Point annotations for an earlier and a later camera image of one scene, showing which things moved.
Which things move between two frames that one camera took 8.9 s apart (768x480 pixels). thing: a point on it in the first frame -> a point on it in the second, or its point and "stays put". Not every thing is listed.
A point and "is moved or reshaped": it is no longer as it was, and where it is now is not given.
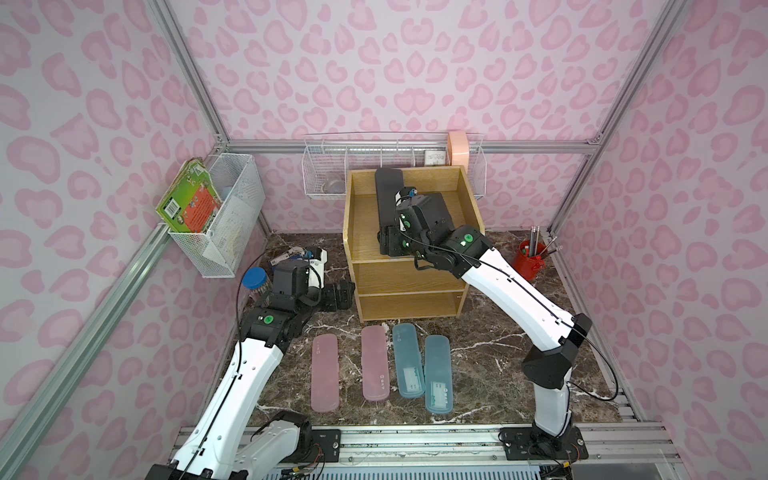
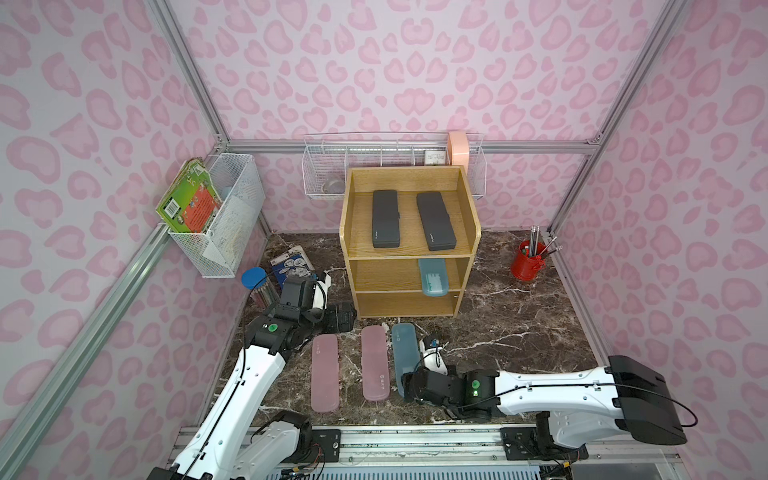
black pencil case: [437, 214] stays put
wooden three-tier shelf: [391, 288] stays put
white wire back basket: [327, 158] stays put
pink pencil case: [325, 391] stays put
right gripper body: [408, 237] -> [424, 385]
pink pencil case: [375, 372] stays put
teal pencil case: [438, 379] is moved or reshaped
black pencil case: [388, 181] is moved or reshaped
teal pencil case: [408, 360] stays put
